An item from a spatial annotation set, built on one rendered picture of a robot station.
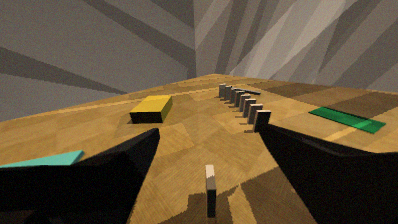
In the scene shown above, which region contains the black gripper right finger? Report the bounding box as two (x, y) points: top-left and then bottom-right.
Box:
(259, 123), (398, 224)

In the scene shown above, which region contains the yellow rectangular block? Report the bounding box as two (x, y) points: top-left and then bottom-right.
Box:
(129, 95), (173, 124)

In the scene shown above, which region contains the green rectangular block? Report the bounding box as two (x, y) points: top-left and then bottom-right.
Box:
(308, 106), (386, 135)

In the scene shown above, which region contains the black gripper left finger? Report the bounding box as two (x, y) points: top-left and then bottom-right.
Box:
(0, 128), (160, 224)

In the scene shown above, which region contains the teal flat rectangular block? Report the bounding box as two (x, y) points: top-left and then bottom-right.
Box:
(0, 150), (85, 168)

